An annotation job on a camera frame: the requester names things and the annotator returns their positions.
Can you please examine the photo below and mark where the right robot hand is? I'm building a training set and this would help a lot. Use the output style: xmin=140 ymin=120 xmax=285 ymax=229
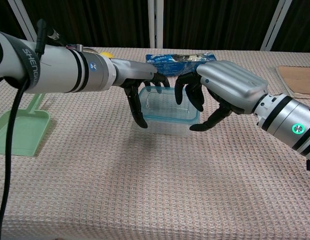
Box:
xmin=174 ymin=60 xmax=269 ymax=133

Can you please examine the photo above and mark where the black cable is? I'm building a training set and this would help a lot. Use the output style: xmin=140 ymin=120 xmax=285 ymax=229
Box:
xmin=0 ymin=18 xmax=48 ymax=240

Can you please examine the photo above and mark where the white metal frame post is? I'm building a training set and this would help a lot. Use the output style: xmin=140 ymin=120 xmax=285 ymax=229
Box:
xmin=147 ymin=0 xmax=165 ymax=49
xmin=260 ymin=0 xmax=293 ymax=52
xmin=7 ymin=0 xmax=37 ymax=43

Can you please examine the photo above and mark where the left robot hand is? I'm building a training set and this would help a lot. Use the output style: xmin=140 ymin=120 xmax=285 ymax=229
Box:
xmin=111 ymin=58 xmax=171 ymax=129

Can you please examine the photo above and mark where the dark curtain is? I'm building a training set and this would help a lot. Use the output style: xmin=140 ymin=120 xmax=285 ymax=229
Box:
xmin=0 ymin=0 xmax=310 ymax=87

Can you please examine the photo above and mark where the green plastic dustpan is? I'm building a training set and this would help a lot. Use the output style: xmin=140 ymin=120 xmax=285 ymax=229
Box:
xmin=0 ymin=92 xmax=51 ymax=158

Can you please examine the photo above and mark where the clear plastic container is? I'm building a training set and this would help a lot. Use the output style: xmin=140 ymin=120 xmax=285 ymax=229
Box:
xmin=138 ymin=85 xmax=201 ymax=138

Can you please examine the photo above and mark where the metal cable plug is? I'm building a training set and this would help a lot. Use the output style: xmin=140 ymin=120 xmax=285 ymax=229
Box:
xmin=47 ymin=27 xmax=84 ymax=52

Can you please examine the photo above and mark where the black printed strap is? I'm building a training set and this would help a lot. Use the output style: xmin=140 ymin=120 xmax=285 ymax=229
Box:
xmin=0 ymin=30 xmax=42 ymax=89

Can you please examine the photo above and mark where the blue-rimmed clear lid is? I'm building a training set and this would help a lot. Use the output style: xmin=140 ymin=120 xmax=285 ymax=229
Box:
xmin=138 ymin=85 xmax=201 ymax=125

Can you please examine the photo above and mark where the blue rectangular package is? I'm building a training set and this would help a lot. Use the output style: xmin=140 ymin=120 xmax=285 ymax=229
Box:
xmin=145 ymin=51 xmax=217 ymax=77

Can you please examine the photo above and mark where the brown cardboard sheet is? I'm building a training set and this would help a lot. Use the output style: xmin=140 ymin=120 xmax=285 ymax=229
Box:
xmin=275 ymin=65 xmax=310 ymax=99

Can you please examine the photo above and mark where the woven checkered tablecloth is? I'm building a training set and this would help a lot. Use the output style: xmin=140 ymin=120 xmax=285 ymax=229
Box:
xmin=0 ymin=46 xmax=310 ymax=240

